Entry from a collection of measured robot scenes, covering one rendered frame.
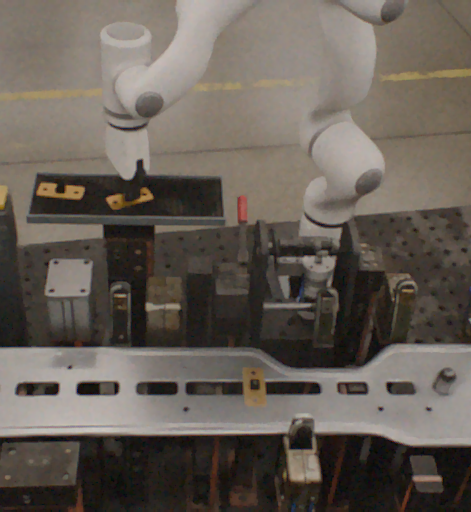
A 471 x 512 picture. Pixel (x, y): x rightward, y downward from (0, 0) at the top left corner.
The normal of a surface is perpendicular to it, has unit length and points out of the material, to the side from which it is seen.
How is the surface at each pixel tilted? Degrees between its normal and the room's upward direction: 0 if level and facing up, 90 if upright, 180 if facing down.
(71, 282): 0
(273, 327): 0
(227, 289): 0
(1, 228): 90
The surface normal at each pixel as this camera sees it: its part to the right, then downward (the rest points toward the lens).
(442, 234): 0.07, -0.75
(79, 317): 0.05, 0.66
